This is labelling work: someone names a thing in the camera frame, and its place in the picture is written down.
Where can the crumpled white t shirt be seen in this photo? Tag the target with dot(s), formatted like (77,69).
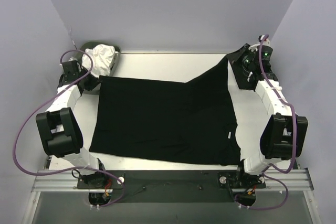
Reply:
(103,58)

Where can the grey plastic tray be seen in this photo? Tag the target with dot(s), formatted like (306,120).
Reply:
(91,45)

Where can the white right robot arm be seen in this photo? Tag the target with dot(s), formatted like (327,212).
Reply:
(283,137)

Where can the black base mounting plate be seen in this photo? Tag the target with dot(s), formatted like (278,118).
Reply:
(172,186)

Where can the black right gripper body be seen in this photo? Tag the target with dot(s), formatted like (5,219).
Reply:
(237,60)

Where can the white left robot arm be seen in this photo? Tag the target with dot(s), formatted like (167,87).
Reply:
(60,133)

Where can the black t shirt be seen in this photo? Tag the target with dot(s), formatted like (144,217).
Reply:
(184,122)
(242,79)

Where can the folded black t shirt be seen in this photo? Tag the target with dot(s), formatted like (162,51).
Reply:
(242,79)

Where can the aluminium front rail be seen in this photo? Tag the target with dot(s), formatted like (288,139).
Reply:
(296,180)

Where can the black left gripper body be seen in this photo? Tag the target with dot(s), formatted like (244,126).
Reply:
(87,83)

